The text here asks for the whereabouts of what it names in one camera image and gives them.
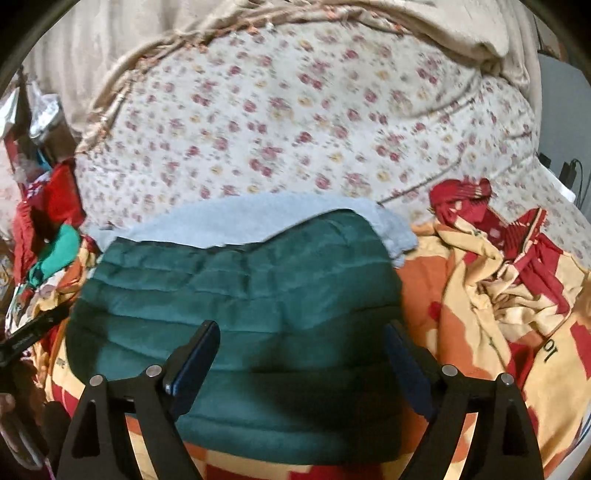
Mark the light grey sweater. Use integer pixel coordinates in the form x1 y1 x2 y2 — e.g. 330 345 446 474
87 192 418 267

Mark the teal green garment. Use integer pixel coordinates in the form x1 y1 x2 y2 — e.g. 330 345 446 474
27 224 81 288

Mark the yellow red rose blanket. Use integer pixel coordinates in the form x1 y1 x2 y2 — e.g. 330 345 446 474
6 178 591 480

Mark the black charger with cable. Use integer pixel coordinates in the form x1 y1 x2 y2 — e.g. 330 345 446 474
538 152 581 207

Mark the beige bed cover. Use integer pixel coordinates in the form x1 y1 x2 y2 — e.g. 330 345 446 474
23 0 542 148

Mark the red garment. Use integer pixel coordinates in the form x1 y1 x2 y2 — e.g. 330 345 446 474
13 158 86 284

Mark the floral white quilt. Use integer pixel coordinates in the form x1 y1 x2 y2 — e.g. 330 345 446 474
76 22 590 264

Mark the dark green puffer jacket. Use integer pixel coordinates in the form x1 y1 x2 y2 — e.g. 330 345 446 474
65 210 401 465

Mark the silver foil bag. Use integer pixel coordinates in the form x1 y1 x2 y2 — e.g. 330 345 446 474
1 83 63 145

